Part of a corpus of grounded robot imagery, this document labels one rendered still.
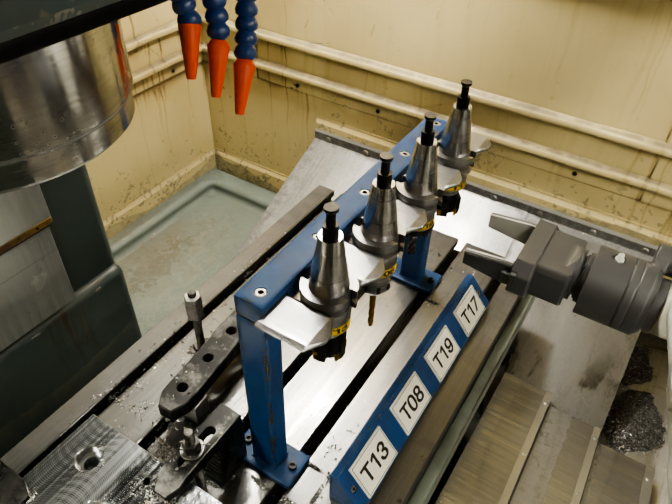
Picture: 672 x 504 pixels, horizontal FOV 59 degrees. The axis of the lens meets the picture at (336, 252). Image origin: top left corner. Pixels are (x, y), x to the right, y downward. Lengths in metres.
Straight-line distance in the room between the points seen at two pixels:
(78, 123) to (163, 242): 1.40
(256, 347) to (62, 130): 0.39
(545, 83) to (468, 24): 0.20
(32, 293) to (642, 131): 1.13
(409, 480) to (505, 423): 0.33
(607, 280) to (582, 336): 0.59
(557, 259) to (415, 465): 0.35
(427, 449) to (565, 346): 0.50
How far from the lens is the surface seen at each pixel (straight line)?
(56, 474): 0.82
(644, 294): 0.73
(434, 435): 0.91
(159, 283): 1.60
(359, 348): 0.99
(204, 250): 1.67
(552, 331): 1.31
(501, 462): 1.09
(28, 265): 1.05
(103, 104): 0.34
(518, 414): 1.18
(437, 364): 0.94
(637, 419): 1.35
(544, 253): 0.75
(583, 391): 1.28
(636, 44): 1.23
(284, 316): 0.61
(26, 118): 0.32
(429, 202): 0.76
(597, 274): 0.73
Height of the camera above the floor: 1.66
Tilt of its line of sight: 41 degrees down
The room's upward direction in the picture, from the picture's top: 2 degrees clockwise
